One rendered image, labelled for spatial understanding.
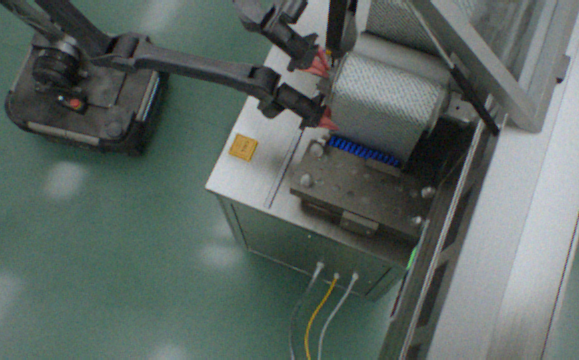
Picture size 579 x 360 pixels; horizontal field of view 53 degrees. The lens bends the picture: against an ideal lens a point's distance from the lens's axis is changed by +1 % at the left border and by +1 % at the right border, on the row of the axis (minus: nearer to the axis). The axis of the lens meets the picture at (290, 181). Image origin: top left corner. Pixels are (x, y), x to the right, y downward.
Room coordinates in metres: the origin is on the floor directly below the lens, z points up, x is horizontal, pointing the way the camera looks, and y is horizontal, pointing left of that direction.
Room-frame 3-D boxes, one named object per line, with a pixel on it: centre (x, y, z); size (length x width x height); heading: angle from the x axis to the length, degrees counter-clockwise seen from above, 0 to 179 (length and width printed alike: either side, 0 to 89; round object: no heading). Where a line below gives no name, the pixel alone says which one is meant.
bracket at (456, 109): (0.59, -0.41, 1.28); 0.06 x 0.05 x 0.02; 67
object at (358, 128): (0.61, -0.22, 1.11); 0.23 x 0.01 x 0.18; 67
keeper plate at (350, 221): (0.39, -0.19, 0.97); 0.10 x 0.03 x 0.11; 67
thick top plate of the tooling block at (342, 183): (0.48, -0.21, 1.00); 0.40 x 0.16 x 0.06; 67
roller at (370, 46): (0.77, -0.30, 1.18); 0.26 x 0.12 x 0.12; 67
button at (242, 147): (0.66, 0.14, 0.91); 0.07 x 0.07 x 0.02; 67
